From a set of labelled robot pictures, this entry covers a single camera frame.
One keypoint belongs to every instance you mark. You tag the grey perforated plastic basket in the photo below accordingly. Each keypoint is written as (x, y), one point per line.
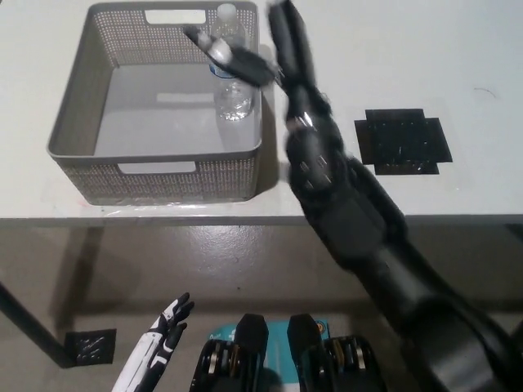
(122, 102)

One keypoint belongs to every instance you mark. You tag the robot torso black teal blocks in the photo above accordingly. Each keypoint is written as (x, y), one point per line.
(253, 359)

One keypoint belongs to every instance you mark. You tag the black tape patch, cross-shaped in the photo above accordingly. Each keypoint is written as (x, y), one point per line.
(402, 141)

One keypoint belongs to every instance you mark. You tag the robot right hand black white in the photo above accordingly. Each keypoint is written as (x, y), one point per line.
(296, 61)

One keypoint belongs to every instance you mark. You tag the clear plastic water bottle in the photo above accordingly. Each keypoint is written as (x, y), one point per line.
(233, 102)

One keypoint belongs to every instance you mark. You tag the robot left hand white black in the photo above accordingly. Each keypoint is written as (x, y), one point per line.
(155, 347)

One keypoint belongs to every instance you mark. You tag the black metal table leg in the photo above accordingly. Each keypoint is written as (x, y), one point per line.
(32, 326)

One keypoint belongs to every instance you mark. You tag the black tape patch, square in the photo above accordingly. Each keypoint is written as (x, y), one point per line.
(92, 347)

